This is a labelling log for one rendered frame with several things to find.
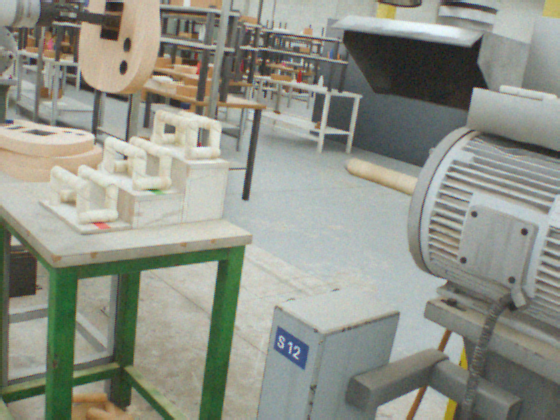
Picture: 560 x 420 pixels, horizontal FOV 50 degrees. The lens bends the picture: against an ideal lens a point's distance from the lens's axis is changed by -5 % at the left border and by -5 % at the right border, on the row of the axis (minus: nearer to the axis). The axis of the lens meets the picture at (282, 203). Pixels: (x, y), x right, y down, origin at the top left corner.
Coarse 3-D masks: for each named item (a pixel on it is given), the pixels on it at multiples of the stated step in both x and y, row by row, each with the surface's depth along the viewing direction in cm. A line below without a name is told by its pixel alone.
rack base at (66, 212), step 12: (48, 204) 166; (60, 204) 168; (72, 204) 169; (96, 204) 173; (60, 216) 158; (72, 216) 159; (84, 228) 152; (96, 228) 153; (108, 228) 155; (120, 228) 158
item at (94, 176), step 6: (78, 168) 169; (84, 168) 167; (90, 168) 167; (84, 174) 166; (90, 174) 164; (96, 174) 163; (102, 174) 162; (90, 180) 165; (96, 180) 161; (102, 180) 159; (108, 180) 158; (102, 186) 160; (108, 186) 157; (114, 186) 157
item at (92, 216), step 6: (90, 210) 155; (96, 210) 156; (102, 210) 157; (108, 210) 158; (114, 210) 159; (78, 216) 153; (84, 216) 152; (90, 216) 153; (96, 216) 155; (102, 216) 156; (108, 216) 157; (114, 216) 158; (84, 222) 153; (90, 222) 154; (96, 222) 156
